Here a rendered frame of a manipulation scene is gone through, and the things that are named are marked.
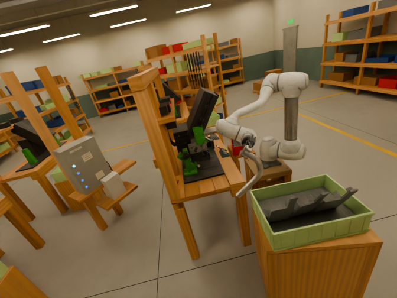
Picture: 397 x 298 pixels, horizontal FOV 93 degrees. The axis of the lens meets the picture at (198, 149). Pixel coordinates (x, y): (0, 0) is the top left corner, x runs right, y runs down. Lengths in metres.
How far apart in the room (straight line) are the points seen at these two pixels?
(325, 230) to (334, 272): 0.40
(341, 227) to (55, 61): 12.17
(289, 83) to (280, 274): 1.36
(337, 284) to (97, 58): 11.40
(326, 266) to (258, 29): 11.22
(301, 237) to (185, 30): 10.48
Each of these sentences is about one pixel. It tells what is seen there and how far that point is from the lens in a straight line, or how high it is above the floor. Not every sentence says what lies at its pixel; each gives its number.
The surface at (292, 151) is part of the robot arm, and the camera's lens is 1.80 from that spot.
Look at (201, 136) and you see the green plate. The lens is 2.13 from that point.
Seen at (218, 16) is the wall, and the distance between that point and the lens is 11.37.
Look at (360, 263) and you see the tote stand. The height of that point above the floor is 0.59.
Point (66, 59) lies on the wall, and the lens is 12.04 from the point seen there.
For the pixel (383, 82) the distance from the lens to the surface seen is 6.81.
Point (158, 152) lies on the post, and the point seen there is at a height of 1.38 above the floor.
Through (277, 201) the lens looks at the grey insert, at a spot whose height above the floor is 0.85.
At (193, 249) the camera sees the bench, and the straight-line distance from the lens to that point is 2.27.
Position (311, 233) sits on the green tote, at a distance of 1.43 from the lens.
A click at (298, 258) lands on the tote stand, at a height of 0.69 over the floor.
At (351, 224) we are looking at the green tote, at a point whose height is 0.89.
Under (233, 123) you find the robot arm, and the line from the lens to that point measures 1.28.
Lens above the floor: 1.99
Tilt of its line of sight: 27 degrees down
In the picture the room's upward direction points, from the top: 13 degrees counter-clockwise
